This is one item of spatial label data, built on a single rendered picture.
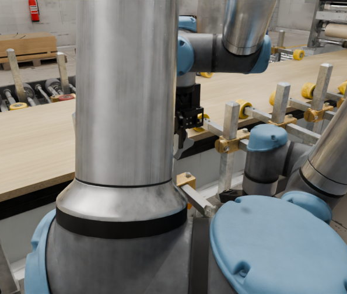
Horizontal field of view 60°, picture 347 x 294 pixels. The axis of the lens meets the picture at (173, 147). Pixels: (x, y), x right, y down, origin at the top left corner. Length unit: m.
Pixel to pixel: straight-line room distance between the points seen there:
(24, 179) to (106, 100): 0.84
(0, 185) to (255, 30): 0.85
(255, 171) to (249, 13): 0.32
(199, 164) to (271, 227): 1.08
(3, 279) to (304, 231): 0.80
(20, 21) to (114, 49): 7.73
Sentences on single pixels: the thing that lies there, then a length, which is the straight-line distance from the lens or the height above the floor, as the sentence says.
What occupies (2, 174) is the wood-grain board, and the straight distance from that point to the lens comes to 1.12.
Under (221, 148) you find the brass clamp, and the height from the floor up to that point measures 0.95.
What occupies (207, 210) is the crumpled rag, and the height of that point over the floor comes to 0.87.
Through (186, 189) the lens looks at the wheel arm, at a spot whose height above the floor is 0.86.
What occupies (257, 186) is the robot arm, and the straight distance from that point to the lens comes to 0.67.
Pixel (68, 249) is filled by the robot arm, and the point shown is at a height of 1.26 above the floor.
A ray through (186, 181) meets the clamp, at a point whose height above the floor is 0.87.
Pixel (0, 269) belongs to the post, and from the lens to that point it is 0.92.
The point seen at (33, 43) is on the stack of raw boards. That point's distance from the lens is 6.72.
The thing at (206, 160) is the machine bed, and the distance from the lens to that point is 1.34.
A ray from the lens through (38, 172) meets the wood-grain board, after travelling 1.08.
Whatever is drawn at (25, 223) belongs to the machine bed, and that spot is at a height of 0.76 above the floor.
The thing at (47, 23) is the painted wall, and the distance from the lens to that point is 8.05.
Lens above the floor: 1.44
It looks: 28 degrees down
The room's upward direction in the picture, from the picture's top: straight up
